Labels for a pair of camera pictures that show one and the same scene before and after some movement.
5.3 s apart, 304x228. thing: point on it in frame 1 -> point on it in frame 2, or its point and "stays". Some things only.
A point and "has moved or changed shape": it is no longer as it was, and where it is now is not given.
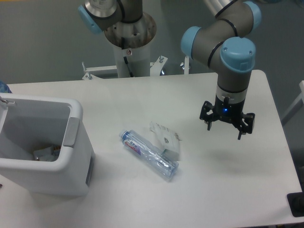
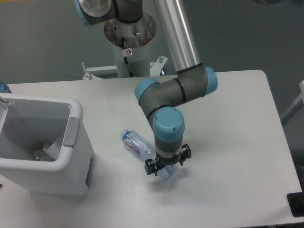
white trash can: x=27 y=122 stays
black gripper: x=230 y=112 -> x=162 y=162
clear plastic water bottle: x=148 y=154 stays
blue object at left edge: x=4 y=88 stays
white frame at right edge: x=298 y=104 stays
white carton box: x=165 y=140 has moved or changed shape
